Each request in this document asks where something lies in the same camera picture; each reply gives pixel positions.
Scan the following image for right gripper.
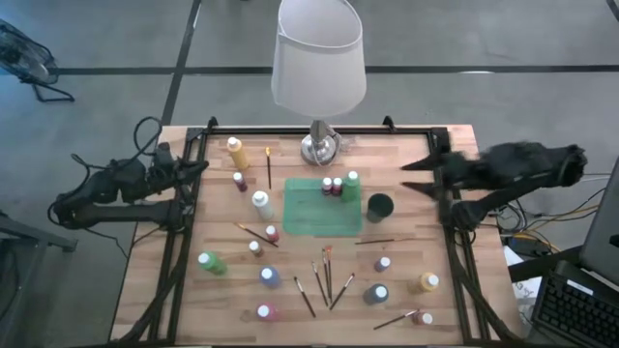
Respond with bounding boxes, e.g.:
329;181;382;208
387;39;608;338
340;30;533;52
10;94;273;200
400;150;485;200

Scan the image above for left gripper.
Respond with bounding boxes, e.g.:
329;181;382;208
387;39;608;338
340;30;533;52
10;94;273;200
147;142;210;189

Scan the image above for large yellow paint bottle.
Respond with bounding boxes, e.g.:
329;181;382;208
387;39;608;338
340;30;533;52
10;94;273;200
225;136;251;171
408;271;441;295

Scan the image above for large white paint bottle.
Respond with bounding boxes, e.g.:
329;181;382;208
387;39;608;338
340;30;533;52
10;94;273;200
251;189;276;221

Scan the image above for large light green paint bottle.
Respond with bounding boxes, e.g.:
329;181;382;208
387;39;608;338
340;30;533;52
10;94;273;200
339;169;363;203

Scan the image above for thin brown handle paintbrush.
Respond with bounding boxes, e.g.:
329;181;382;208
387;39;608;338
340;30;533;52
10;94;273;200
354;236;418;246

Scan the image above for large red paint bottle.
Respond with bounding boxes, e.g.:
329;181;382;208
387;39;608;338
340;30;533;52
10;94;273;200
254;303;280;324

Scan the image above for large blue paint bottle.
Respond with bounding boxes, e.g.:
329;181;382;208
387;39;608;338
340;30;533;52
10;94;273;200
258;265;282;290

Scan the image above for dark green plastic cup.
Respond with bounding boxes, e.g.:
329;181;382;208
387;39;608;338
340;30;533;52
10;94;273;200
366;192;396;224

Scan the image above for long paintbrush orange bristles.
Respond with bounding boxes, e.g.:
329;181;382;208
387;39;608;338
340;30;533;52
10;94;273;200
234;221;280;249

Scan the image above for black power supply box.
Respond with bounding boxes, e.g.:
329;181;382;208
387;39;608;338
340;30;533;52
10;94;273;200
502;233;555;258

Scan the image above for teal translucent plastic bin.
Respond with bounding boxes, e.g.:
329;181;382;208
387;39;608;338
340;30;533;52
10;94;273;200
282;177;365;238

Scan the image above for paintbrush with orange bristles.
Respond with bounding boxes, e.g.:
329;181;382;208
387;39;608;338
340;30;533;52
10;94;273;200
326;246;334;302

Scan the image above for silver table lamp white shade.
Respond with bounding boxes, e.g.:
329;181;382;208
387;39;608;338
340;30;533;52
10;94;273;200
270;0;368;168

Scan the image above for grey metal desk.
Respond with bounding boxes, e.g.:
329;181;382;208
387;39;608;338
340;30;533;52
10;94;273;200
0;210;79;348

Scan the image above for black paintbrush white bristles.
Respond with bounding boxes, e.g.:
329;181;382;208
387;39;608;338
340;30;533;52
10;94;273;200
293;275;318;319

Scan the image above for grey monitor panel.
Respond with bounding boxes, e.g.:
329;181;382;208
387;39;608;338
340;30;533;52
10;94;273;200
578;157;619;286

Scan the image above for black keyboard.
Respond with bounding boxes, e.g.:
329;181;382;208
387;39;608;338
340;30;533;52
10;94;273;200
530;260;619;348

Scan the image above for black floor fan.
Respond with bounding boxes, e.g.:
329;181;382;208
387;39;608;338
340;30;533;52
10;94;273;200
0;17;76;103

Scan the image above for clear lamp power cord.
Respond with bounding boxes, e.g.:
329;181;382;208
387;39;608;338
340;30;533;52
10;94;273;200
333;132;357;156

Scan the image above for black handle paintbrush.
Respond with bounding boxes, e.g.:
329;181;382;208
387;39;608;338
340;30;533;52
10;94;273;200
372;308;420;332
329;272;357;311
310;261;330;307
321;248;331;292

